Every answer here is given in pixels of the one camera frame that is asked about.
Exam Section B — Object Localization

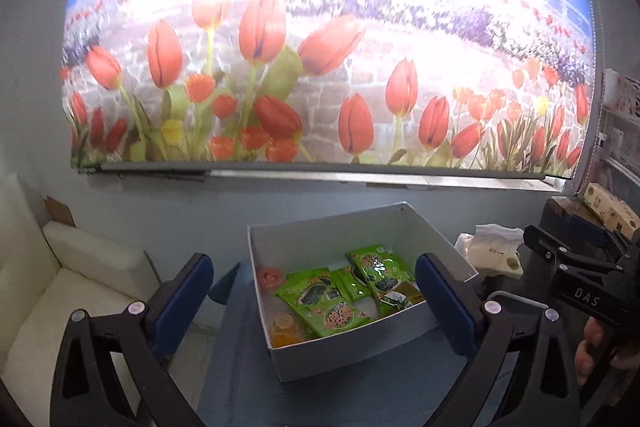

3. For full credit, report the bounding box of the yellow green snack packet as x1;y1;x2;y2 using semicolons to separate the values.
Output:
378;282;425;317

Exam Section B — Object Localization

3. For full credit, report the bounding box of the yellow jelly cup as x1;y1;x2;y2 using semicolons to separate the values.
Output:
270;312;306;349

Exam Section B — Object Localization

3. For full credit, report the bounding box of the person right hand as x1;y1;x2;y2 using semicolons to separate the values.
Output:
574;317;639;386

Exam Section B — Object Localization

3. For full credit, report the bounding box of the dark wooden side shelf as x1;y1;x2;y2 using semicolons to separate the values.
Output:
539;196;608;249

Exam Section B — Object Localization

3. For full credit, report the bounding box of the beige patterned carton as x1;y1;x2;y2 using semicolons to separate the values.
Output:
582;183;640;241

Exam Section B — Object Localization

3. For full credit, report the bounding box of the white tissue pack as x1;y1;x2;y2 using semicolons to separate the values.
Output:
454;223;524;280

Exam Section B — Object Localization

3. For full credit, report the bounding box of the clear acrylic organizer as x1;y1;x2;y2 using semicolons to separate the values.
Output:
598;68;639;207

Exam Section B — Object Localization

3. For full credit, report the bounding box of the blue table cloth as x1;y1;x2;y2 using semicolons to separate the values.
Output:
198;261;465;426

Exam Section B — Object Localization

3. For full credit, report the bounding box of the cream leather sofa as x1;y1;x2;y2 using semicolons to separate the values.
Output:
1;174;160;426

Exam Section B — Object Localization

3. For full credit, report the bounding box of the upright green seaweed packet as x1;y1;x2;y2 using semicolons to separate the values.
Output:
345;245;418;317

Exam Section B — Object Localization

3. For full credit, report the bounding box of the middle green seaweed packet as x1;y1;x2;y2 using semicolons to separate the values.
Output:
331;265;371;303

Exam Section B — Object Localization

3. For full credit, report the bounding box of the white cardboard box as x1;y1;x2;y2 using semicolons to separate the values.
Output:
247;202;477;383

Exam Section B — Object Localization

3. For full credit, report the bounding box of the cardboard piece behind sofa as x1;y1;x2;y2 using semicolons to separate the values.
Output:
43;196;76;228

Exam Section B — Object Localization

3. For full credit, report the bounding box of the orange jelly cup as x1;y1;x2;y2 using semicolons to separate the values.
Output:
256;267;286;293

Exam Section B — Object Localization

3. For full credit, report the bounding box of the front green seaweed packet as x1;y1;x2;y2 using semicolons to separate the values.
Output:
274;268;372;337

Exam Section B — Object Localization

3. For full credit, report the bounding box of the tulip print roller blind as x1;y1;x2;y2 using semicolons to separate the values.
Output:
60;0;594;179

